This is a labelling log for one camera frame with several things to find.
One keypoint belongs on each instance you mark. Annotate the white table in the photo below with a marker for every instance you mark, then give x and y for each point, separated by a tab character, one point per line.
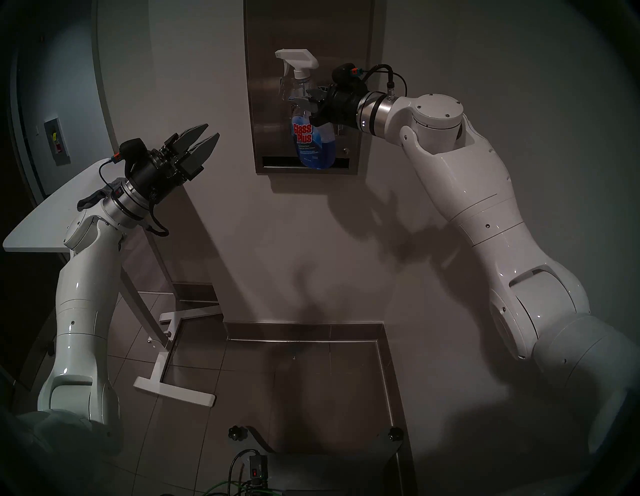
172	392

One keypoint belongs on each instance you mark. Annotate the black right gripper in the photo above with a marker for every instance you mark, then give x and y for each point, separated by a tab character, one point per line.
340	107

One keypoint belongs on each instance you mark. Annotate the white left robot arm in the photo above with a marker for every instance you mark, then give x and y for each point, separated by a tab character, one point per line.
80	300

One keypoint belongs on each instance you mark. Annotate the grey wall alarm box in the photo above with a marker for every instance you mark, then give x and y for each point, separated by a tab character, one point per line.
56	142

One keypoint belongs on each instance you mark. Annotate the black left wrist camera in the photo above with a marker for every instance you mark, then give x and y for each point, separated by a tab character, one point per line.
132	148

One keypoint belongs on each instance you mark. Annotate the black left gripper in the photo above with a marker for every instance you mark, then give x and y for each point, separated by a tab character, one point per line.
152	172

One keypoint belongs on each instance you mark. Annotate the black power box red switch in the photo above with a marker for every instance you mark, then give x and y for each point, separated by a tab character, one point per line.
255	470

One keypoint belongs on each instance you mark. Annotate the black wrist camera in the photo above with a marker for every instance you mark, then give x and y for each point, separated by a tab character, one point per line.
346	74
132	148

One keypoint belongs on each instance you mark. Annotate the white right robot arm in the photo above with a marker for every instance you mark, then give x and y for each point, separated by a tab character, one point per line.
475	190

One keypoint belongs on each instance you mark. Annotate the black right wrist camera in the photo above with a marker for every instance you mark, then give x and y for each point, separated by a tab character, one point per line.
346	74

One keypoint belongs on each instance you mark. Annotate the blue glass cleaner spray bottle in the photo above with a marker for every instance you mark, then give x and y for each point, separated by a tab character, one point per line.
312	150

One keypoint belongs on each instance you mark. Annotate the grey cloth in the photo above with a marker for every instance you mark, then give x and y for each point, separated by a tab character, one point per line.
87	201

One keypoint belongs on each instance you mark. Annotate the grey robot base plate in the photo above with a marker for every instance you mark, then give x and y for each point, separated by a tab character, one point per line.
320	470

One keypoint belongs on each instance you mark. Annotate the black star knob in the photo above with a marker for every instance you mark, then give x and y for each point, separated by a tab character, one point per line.
238	433
396	433

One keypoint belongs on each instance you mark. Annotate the stainless steel wall dispenser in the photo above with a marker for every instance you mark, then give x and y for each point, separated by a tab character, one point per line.
310	25

